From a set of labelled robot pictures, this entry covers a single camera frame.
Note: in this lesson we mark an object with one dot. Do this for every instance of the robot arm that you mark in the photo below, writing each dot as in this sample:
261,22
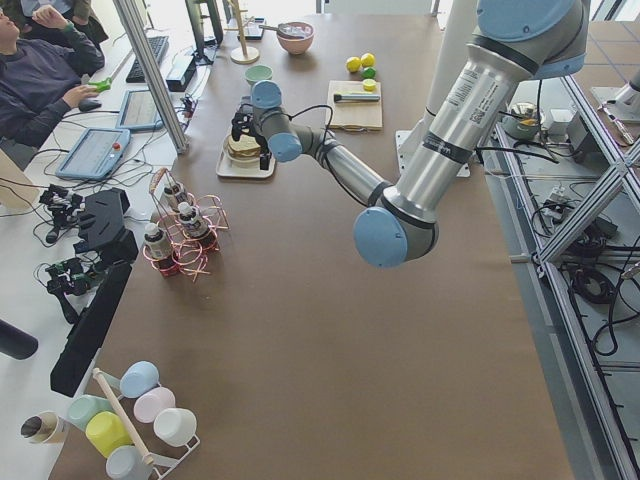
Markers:
510,42

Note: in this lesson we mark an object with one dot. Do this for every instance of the tea bottle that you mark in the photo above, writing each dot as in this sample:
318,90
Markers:
174,195
158,245
193,225

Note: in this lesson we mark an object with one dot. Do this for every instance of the wooden rack handle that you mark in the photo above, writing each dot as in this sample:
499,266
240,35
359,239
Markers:
139,444

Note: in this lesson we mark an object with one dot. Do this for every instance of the yellow lemon lower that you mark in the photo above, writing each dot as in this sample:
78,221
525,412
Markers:
353,64

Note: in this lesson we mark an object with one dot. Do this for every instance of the seated person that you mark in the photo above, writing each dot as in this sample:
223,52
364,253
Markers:
40,81

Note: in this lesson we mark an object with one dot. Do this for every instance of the tea bottle top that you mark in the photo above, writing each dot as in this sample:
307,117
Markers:
174,195

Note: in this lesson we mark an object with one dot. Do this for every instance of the mint green bowl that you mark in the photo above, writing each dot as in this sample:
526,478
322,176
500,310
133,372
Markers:
257,73

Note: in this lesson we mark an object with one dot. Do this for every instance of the tea bottle lower right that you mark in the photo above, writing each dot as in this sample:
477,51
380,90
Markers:
158,245

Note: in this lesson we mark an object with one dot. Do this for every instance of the white round plate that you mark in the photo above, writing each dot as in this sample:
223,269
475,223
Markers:
241,159

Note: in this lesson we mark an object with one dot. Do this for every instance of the teach pendant far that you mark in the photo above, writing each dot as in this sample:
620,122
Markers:
138,112

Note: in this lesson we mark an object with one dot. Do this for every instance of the bamboo cutting board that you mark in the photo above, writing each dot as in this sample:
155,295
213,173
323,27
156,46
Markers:
353,116

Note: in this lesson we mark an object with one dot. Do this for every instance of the copper wire bottle rack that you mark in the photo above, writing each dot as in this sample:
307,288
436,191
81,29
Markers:
190,257

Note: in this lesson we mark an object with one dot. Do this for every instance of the yellow lemon upper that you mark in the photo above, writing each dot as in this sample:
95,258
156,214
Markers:
367,60

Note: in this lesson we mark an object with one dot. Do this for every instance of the yellow cup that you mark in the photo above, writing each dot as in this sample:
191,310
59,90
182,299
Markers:
106,432

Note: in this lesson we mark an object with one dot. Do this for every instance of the tea bottle lower left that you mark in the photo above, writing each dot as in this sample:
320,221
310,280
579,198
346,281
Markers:
193,225

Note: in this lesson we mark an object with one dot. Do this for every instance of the grey blue cup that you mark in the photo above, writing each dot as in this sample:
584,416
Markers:
125,463

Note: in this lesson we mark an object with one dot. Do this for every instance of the white cup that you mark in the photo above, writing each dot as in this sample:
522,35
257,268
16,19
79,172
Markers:
175,426

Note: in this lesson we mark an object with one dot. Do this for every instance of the green lime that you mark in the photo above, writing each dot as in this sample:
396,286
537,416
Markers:
368,73

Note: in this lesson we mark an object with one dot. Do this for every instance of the pale green cup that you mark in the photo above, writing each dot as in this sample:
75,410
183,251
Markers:
82,410

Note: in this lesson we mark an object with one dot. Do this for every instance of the yellow lemon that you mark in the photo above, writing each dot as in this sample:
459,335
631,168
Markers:
353,64
367,60

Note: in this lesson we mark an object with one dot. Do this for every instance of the steel muddler black tip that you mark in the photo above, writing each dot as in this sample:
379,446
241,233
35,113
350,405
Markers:
356,97

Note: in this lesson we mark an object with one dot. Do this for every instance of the teach pendant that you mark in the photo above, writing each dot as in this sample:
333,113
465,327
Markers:
95,154
138,112

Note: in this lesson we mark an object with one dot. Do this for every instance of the light blue cup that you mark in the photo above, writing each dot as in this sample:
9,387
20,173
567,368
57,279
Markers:
138,379

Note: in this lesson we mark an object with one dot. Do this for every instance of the cream rabbit tray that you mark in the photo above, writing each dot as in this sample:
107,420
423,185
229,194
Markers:
228,168

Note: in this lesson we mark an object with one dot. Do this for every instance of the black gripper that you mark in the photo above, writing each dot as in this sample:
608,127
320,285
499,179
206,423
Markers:
248,131

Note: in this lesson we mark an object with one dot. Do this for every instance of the aluminium frame post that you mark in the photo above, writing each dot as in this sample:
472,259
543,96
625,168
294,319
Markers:
132,23

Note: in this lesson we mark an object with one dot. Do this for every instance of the paper coffee cup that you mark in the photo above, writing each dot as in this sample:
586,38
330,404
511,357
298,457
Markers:
45,428

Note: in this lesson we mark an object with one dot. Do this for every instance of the pink bowl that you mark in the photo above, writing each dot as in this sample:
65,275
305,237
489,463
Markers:
296,46

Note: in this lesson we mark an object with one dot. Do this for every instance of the steel ice scoop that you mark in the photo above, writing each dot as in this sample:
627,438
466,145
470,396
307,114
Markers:
287,30

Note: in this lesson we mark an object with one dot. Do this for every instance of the wooden cup tree stand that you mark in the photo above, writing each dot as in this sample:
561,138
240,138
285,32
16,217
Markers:
244,54

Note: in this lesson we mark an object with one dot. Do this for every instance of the white wire cup rack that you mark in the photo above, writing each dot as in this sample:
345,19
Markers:
166,458

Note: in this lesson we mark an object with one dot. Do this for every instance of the half lemon slice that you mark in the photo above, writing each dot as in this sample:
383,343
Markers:
369,85

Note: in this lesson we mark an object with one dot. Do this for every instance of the pale pink cup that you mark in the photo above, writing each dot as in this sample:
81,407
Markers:
149,405

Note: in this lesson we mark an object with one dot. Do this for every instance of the teach pendant near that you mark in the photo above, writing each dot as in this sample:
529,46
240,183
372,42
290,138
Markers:
95,154

